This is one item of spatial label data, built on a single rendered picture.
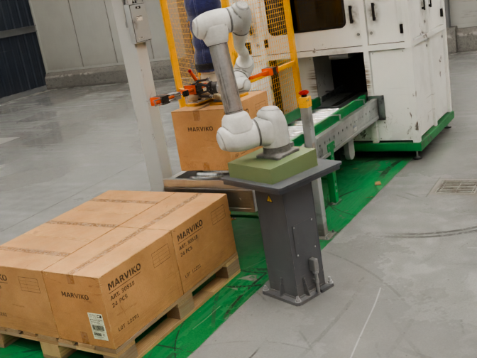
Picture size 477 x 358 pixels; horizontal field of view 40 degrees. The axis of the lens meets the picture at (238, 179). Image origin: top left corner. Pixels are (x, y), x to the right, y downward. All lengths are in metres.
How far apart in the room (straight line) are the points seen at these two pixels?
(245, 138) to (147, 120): 1.95
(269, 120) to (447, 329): 1.40
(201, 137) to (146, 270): 1.06
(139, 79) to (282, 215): 2.11
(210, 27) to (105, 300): 1.48
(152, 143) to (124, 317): 2.23
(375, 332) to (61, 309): 1.62
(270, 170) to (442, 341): 1.19
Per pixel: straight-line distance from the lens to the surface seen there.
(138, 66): 5.27
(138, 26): 5.22
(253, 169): 3.53
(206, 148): 4.19
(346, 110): 5.74
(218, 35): 3.50
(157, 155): 5.39
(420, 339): 3.40
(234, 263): 4.24
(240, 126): 3.50
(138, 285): 3.50
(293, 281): 3.79
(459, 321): 3.54
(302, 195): 3.69
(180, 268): 3.77
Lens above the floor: 1.78
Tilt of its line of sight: 16 degrees down
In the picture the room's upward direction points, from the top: 10 degrees counter-clockwise
